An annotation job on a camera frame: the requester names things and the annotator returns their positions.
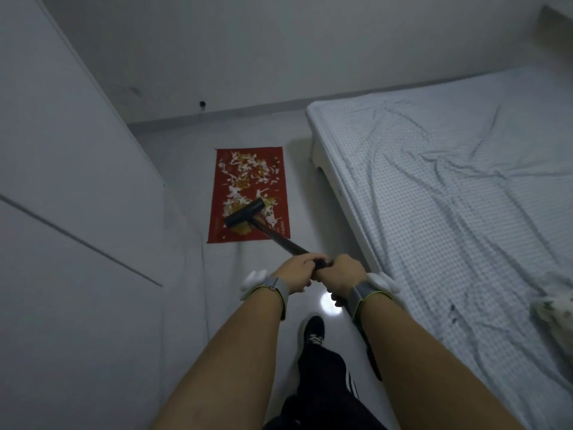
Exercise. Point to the person's right hand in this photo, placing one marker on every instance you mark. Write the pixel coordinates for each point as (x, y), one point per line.
(342, 275)

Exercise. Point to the person's left hand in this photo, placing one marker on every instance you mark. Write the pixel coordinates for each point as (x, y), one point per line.
(300, 273)

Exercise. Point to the red poster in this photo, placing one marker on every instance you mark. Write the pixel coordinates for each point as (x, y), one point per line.
(219, 232)

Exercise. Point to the person's left forearm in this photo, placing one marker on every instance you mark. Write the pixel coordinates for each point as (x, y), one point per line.
(224, 367)

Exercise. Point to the person's right forearm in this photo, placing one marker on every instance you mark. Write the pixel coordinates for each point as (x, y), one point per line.
(425, 376)

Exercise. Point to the grey left wrist band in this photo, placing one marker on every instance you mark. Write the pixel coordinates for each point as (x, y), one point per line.
(277, 291)

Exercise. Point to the white right wrist tracker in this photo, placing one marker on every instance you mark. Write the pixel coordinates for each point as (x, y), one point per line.
(385, 286)

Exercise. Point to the white wrist tracker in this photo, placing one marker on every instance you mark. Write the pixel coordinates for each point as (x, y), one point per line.
(253, 284)
(385, 286)

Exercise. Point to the white left wrist tracker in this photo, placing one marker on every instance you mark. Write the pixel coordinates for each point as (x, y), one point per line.
(253, 284)

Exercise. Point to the black right shoe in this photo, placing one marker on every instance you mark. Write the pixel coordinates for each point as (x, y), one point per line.
(313, 331)

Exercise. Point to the scattered paper scraps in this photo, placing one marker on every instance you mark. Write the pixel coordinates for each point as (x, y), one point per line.
(241, 174)

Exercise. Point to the black striped trousers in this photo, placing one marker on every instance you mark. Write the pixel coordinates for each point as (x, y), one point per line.
(322, 389)

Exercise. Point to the bed with checked sheet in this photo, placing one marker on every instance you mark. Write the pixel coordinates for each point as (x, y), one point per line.
(447, 197)

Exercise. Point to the white wardrobe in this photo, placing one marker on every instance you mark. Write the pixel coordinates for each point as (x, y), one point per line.
(67, 264)

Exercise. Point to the white bed frame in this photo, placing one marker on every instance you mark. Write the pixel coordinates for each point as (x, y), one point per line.
(320, 158)

